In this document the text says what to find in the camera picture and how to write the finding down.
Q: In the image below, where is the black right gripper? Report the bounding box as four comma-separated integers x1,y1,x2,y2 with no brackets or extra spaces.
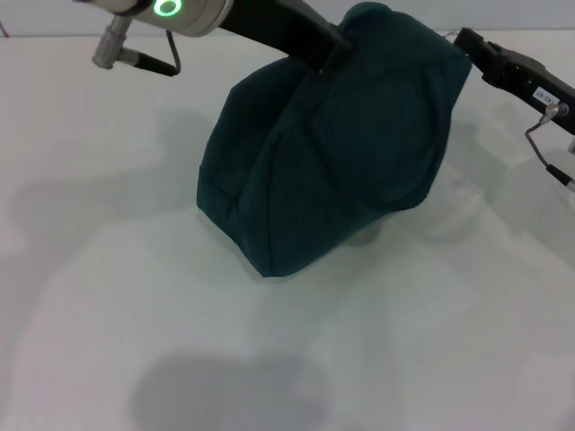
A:
452,26,575,136

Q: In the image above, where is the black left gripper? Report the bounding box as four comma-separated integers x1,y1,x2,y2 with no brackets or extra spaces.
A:
217,0,354,76

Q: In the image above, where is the teal insulated lunch bag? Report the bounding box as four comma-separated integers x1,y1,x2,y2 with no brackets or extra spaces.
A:
195,1,473,279

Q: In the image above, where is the right gripper cable with plug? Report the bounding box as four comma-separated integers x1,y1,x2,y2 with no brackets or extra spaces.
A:
523,101,575,193

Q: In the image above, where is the gripper cable with plug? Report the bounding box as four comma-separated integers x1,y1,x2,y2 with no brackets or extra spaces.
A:
91,13,181,78
523,101,575,193

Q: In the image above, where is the left gripper cable with plug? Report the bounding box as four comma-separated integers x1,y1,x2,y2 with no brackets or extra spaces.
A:
91,13,181,78

